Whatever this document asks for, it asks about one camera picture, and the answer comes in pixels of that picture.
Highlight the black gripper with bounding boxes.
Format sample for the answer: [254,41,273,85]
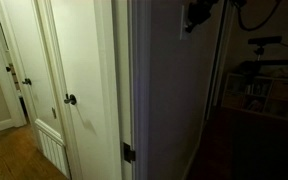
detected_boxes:
[184,0,219,34]

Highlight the white wall switch plate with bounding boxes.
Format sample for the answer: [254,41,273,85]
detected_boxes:
[179,4,189,41]

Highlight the black bag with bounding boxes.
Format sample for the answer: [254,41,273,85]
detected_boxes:
[233,60,262,76]

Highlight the white cube shelf unit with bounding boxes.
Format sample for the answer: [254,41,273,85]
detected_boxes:
[220,72,288,126]

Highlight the small wicker basket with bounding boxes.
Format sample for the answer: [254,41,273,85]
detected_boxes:
[223,91,245,110]

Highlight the row of upright books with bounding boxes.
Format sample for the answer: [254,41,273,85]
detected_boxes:
[244,82,264,96]

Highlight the row of leaning books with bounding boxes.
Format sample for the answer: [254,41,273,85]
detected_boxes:
[240,97,265,113]

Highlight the white crumpled cloth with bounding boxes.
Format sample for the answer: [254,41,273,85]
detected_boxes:
[270,67,288,80]

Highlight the large wicker basket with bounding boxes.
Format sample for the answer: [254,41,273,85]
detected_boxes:
[269,80,288,100]

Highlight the white door with shadowed knob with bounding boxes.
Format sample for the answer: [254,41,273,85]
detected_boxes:
[48,0,124,180]

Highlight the large black door knob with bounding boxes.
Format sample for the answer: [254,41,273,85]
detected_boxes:
[63,93,78,106]

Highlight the black door hinge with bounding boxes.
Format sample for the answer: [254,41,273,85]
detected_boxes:
[122,141,137,165]

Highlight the white panelled door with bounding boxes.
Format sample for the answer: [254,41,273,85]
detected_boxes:
[0,0,67,148]

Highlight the white beadboard panel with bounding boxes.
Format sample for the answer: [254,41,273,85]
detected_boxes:
[34,118,71,180]

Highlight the black looped cable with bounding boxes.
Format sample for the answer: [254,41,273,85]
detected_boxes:
[236,0,284,33]

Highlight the black bar camera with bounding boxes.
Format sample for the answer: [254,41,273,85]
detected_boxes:
[247,35,283,47]

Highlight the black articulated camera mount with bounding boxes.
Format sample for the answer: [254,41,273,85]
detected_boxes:
[253,45,288,73]

